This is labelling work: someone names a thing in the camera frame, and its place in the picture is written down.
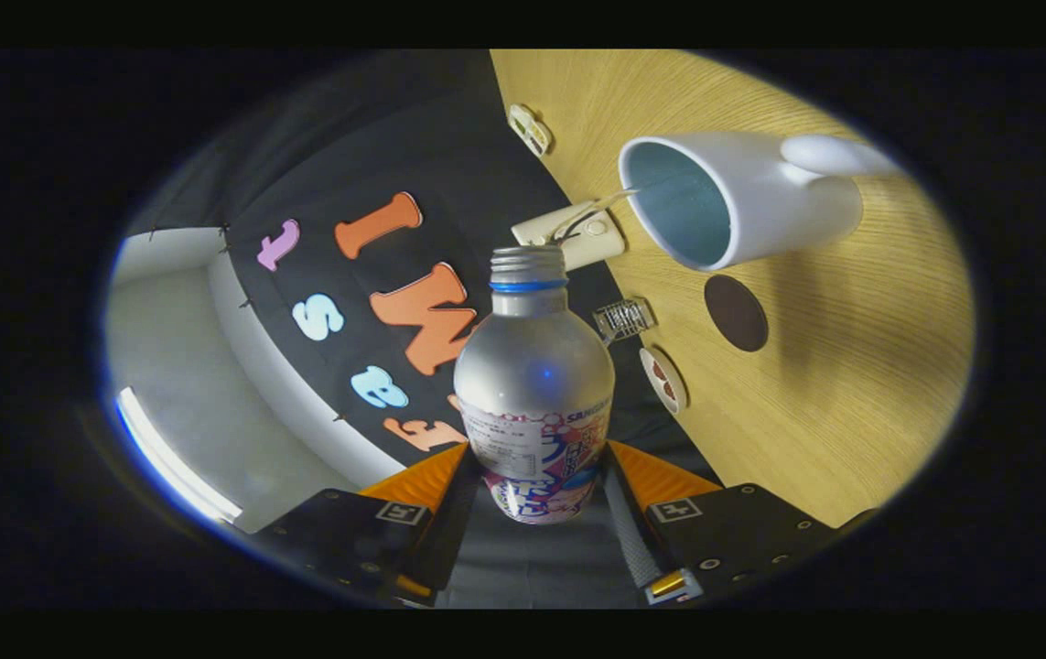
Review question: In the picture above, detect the silver bottle with printed label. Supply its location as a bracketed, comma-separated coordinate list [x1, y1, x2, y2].
[453, 244, 616, 525]

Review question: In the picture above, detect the wooden table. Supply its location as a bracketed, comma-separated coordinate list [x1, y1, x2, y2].
[490, 50, 976, 529]

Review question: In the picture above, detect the white cup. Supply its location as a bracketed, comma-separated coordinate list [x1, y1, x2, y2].
[618, 130, 899, 273]

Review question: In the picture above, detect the black backdrop cloth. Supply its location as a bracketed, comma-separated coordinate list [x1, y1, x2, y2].
[124, 50, 725, 610]

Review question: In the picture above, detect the white toaster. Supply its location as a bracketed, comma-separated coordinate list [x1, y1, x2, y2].
[511, 201, 626, 272]

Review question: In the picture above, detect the brown round coaster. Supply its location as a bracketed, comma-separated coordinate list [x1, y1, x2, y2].
[704, 275, 770, 353]

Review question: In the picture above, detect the wide ceiling light panel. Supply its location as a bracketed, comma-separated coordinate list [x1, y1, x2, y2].
[115, 384, 244, 524]

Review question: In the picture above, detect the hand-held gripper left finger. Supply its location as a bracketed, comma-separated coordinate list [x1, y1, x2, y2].
[253, 442, 484, 607]

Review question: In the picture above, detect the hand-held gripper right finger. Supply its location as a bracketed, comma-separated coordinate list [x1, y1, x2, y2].
[603, 439, 842, 607]

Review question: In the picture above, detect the white compartment tray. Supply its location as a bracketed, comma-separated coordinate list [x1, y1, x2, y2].
[508, 103, 553, 157]

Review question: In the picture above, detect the white round plate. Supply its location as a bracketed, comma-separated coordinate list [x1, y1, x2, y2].
[639, 346, 689, 415]

